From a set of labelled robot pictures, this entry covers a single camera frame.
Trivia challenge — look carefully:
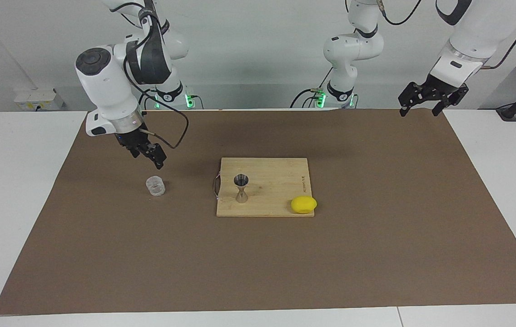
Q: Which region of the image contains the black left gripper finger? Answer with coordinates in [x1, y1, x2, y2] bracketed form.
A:
[398, 84, 427, 117]
[432, 87, 469, 117]

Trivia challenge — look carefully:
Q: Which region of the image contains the steel double jigger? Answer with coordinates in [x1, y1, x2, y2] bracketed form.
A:
[233, 173, 250, 203]

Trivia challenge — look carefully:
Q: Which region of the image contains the bamboo cutting board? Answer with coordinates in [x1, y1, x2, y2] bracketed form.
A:
[213, 158, 316, 218]

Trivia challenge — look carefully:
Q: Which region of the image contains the brown paper table mat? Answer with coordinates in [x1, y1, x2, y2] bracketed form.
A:
[0, 109, 516, 315]

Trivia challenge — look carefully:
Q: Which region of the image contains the yellow lemon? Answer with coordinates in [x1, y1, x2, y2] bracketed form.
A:
[291, 196, 318, 214]

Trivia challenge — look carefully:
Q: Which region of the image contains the black right arm base cable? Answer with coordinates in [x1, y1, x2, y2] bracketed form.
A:
[138, 89, 205, 110]

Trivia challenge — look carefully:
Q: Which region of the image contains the black arm base cable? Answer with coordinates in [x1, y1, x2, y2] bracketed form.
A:
[138, 89, 205, 110]
[291, 66, 334, 109]

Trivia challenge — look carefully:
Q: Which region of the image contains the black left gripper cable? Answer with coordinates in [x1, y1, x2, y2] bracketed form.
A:
[377, 0, 516, 70]

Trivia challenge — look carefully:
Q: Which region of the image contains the white wall socket box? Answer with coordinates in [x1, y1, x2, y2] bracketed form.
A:
[14, 89, 65, 111]

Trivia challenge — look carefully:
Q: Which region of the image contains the black left arm base cable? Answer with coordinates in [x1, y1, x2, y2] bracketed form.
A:
[291, 66, 334, 109]

